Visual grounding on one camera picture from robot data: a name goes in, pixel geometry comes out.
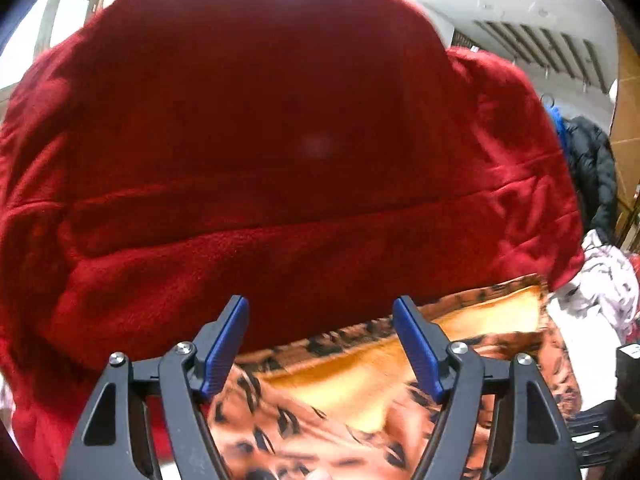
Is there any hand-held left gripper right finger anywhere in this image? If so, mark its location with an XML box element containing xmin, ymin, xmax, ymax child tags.
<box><xmin>392</xmin><ymin>295</ymin><xmax>584</xmax><ymax>480</ymax></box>

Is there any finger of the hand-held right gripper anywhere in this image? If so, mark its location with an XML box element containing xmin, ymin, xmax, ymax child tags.
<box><xmin>567</xmin><ymin>400</ymin><xmax>623</xmax><ymax>455</ymax></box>

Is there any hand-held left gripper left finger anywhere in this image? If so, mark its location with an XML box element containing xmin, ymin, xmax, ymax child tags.
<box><xmin>62</xmin><ymin>295</ymin><xmax>251</xmax><ymax>480</ymax></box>

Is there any orange floral shirt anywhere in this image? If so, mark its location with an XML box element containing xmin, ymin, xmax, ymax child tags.
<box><xmin>206</xmin><ymin>273</ymin><xmax>583</xmax><ymax>480</ymax></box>

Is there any white towel blanket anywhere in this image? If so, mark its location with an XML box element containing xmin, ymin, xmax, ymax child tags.
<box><xmin>546</xmin><ymin>287</ymin><xmax>623</xmax><ymax>413</ymax></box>

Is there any light pink cloth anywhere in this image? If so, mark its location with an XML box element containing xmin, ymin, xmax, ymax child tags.
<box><xmin>555</xmin><ymin>229</ymin><xmax>640</xmax><ymax>346</ymax></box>

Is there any red blanket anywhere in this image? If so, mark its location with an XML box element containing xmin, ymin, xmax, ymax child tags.
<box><xmin>0</xmin><ymin>0</ymin><xmax>586</xmax><ymax>480</ymax></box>

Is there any black puffer jacket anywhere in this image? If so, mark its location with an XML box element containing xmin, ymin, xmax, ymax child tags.
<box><xmin>562</xmin><ymin>116</ymin><xmax>620</xmax><ymax>243</ymax></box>

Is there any blue jacket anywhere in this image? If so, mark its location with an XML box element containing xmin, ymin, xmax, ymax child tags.
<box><xmin>545</xmin><ymin>105</ymin><xmax>573</xmax><ymax>171</ymax></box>

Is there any wooden glass double door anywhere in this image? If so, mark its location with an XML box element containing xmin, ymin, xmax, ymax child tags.
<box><xmin>5</xmin><ymin>0</ymin><xmax>111</xmax><ymax>61</ymax></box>

